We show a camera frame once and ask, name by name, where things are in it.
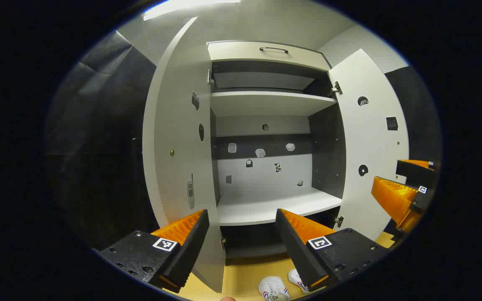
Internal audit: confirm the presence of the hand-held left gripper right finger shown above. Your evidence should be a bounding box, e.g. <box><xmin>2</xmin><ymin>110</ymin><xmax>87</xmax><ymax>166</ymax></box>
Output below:
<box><xmin>275</xmin><ymin>208</ymin><xmax>388</xmax><ymax>292</ymax></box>

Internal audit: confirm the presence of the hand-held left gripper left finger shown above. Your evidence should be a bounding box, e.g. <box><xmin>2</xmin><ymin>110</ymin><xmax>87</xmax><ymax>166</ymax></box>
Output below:
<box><xmin>99</xmin><ymin>209</ymin><xmax>210</xmax><ymax>293</ymax></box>

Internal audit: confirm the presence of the white shoe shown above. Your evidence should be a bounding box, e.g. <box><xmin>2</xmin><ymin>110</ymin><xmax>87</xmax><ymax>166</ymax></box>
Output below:
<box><xmin>288</xmin><ymin>269</ymin><xmax>310</xmax><ymax>294</ymax></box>
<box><xmin>259</xmin><ymin>276</ymin><xmax>290</xmax><ymax>301</ymax></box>

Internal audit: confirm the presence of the white cabinet door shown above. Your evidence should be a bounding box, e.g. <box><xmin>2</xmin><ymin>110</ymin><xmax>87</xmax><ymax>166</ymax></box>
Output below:
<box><xmin>143</xmin><ymin>17</ymin><xmax>227</xmax><ymax>293</ymax></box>
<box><xmin>328</xmin><ymin>49</ymin><xmax>410</xmax><ymax>241</ymax></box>

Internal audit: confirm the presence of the white shoe cabinet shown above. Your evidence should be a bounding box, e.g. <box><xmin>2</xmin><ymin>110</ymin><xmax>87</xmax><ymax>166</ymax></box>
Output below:
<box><xmin>143</xmin><ymin>17</ymin><xmax>410</xmax><ymax>293</ymax></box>

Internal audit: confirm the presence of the white cabinet shelf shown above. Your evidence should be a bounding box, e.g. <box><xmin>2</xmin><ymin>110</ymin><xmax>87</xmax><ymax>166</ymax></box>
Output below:
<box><xmin>210</xmin><ymin>91</ymin><xmax>337</xmax><ymax>117</ymax></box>

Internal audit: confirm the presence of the white cabinet drawer front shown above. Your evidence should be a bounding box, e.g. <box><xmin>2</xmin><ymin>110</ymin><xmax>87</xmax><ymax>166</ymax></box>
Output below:
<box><xmin>207</xmin><ymin>41</ymin><xmax>333</xmax><ymax>71</ymax></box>

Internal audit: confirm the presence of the black backdrop cloth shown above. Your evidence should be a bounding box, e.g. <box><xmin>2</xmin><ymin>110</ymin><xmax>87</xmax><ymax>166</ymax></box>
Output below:
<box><xmin>44</xmin><ymin>31</ymin><xmax>160</xmax><ymax>251</ymax></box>
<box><xmin>385</xmin><ymin>66</ymin><xmax>442</xmax><ymax>166</ymax></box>

